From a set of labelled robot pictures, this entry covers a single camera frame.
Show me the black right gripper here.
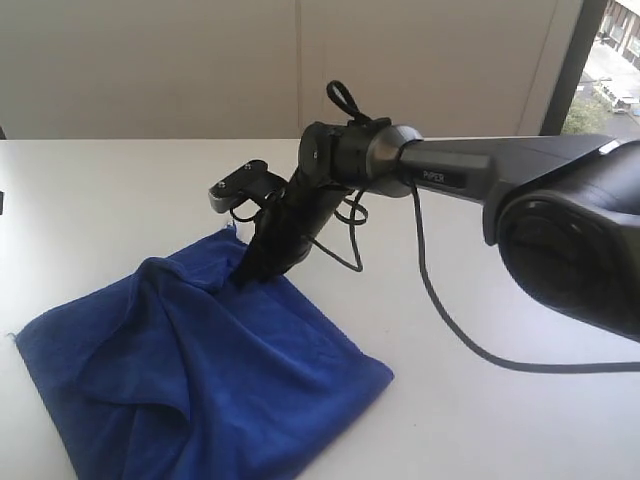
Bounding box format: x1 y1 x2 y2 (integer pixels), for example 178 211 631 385
230 181 350 289

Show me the blue microfiber towel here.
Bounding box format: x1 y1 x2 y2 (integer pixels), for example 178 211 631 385
15 227 394 479

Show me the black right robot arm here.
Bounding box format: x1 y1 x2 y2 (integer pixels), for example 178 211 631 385
233 119 639 340

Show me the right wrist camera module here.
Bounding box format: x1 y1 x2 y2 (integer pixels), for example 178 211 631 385
208 159 287 214

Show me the dark window frame post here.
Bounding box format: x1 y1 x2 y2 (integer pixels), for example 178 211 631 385
539 0 607 136

